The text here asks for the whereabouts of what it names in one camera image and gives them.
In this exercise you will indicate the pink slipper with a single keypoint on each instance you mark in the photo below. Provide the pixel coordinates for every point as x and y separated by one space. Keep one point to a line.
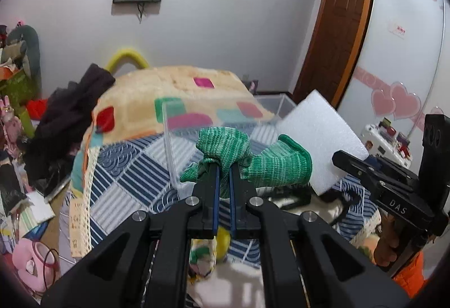
36 264

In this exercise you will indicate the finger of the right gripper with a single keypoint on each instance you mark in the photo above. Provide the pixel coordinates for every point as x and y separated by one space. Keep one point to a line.
358 161

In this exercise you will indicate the blue white patterned tablecloth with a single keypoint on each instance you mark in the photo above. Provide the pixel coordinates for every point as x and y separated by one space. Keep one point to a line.
133 175

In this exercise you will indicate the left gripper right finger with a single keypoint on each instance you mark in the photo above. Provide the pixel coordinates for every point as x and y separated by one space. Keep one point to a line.
304 261

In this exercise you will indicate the clear plastic storage box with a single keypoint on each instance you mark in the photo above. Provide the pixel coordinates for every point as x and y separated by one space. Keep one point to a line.
225 124

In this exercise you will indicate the black clothing pile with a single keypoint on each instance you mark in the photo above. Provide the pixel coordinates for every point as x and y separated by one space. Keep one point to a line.
50 155

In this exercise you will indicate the black and cream pouch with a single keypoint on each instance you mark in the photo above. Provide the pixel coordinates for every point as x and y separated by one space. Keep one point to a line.
296 199

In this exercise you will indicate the frosted wardrobe sliding door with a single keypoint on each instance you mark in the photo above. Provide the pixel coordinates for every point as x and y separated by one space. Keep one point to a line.
397 64

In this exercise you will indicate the pink rabbit plush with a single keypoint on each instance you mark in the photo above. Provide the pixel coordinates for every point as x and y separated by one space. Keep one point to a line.
11 126

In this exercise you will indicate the white foam block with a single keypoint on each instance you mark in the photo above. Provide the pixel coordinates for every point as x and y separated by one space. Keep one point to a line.
318 128

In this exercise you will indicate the dark backpack on floor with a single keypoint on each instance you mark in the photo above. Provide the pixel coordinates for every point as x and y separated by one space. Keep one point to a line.
250 84

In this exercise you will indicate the grey green plush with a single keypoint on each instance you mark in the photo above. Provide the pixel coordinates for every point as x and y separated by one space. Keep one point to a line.
22 51

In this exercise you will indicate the green knitted glove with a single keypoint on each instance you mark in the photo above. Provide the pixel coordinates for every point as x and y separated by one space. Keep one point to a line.
283 163

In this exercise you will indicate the white drawstring cloth bag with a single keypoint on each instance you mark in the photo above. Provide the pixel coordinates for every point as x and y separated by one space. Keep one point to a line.
231 284

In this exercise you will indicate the yellow curved cushion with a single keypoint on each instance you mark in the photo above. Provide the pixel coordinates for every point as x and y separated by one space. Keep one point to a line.
126 55

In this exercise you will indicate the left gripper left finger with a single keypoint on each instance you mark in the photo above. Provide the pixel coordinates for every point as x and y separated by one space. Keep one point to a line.
144 261

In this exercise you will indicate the beige patchwork blanket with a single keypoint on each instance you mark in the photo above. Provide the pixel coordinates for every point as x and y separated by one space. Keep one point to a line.
138 103

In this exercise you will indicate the green storage box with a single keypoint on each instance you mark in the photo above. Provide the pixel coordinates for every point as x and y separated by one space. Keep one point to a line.
19 88

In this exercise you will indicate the person's right hand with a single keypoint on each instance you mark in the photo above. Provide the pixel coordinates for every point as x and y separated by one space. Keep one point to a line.
384 253

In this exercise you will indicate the colourful floral scrunchie cloth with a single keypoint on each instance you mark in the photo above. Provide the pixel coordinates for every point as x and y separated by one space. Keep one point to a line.
202 259

